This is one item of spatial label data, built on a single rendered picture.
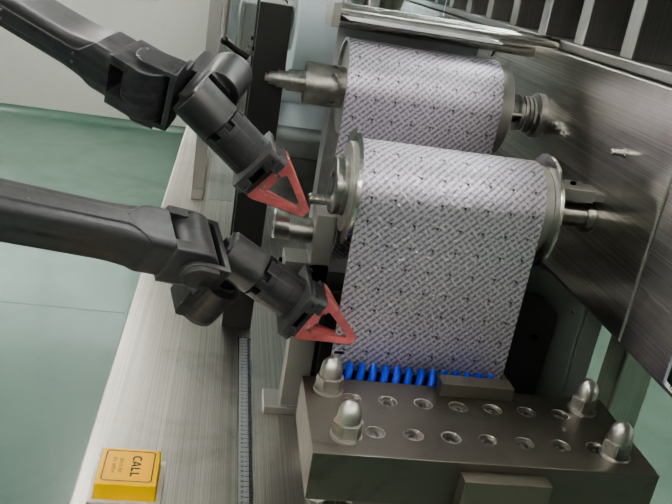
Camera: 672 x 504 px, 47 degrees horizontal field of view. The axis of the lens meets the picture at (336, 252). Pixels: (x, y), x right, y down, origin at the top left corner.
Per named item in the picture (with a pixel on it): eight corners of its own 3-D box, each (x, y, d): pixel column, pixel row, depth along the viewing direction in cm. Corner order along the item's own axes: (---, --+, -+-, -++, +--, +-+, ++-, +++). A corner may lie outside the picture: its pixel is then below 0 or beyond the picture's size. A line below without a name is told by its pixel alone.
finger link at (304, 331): (338, 368, 98) (280, 329, 95) (332, 342, 105) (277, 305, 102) (373, 330, 97) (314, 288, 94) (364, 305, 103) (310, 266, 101)
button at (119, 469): (102, 462, 95) (103, 446, 94) (160, 466, 96) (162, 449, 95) (92, 500, 88) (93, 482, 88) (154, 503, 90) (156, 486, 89)
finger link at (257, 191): (287, 237, 97) (234, 184, 94) (284, 218, 103) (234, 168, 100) (328, 201, 96) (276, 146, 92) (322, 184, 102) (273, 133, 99)
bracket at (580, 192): (546, 188, 105) (550, 174, 104) (586, 193, 105) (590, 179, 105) (560, 199, 100) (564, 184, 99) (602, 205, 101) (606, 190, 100)
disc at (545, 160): (505, 232, 113) (534, 137, 106) (508, 233, 113) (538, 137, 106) (537, 286, 100) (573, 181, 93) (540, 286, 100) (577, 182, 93)
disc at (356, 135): (332, 212, 109) (351, 111, 102) (336, 212, 109) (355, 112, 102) (342, 265, 96) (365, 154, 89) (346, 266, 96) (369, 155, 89)
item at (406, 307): (327, 373, 102) (350, 241, 95) (497, 387, 105) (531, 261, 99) (328, 374, 101) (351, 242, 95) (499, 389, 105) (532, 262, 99)
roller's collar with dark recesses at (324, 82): (299, 99, 122) (305, 58, 120) (337, 104, 123) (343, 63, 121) (302, 107, 116) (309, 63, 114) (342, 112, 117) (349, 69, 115)
